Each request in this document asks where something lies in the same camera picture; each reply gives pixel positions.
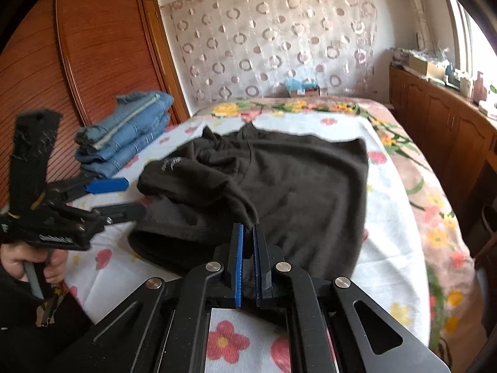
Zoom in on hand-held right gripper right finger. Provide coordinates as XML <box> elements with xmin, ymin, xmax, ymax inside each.
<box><xmin>253</xmin><ymin>225</ymin><xmax>452</xmax><ymax>373</ymax></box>

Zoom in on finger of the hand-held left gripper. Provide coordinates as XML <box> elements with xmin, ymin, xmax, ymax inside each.
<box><xmin>91</xmin><ymin>203</ymin><xmax>147</xmax><ymax>226</ymax></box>
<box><xmin>47</xmin><ymin>177</ymin><xmax>130</xmax><ymax>203</ymax></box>

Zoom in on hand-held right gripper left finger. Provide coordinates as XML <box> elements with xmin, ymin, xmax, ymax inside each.
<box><xmin>87</xmin><ymin>223</ymin><xmax>244</xmax><ymax>373</ymax></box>

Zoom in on black pants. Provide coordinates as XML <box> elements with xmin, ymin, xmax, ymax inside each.
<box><xmin>128</xmin><ymin>122</ymin><xmax>369</xmax><ymax>286</ymax></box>

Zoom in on person's left hand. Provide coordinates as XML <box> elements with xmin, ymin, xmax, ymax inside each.
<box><xmin>0</xmin><ymin>242</ymin><xmax>69</xmax><ymax>284</ymax></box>

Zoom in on wooden wardrobe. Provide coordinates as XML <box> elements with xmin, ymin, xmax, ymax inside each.
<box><xmin>0</xmin><ymin>0</ymin><xmax>191</xmax><ymax>210</ymax></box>

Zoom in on white floral towel blanket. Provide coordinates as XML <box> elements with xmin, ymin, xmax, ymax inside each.
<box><xmin>64</xmin><ymin>113</ymin><xmax>431</xmax><ymax>373</ymax></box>

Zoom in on person's black jacket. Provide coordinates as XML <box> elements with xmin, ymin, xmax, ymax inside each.
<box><xmin>0</xmin><ymin>270</ymin><xmax>96</xmax><ymax>373</ymax></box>

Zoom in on pink floral bedsheet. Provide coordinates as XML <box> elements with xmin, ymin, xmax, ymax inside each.
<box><xmin>192</xmin><ymin>97</ymin><xmax>486</xmax><ymax>358</ymax></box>

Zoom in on circle patterned sheer curtain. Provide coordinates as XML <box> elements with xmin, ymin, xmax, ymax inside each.
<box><xmin>160</xmin><ymin>0</ymin><xmax>380</xmax><ymax>104</ymax></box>

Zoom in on wooden side cabinet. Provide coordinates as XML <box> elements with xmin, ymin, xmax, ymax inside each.
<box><xmin>388</xmin><ymin>64</ymin><xmax>497</xmax><ymax>259</ymax></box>

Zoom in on pale window curtain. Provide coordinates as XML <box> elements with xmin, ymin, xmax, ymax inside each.
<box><xmin>395</xmin><ymin>0</ymin><xmax>436</xmax><ymax>52</ymax></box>

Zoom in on window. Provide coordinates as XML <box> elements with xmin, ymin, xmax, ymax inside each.
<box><xmin>443</xmin><ymin>0</ymin><xmax>497</xmax><ymax>86</ymax></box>

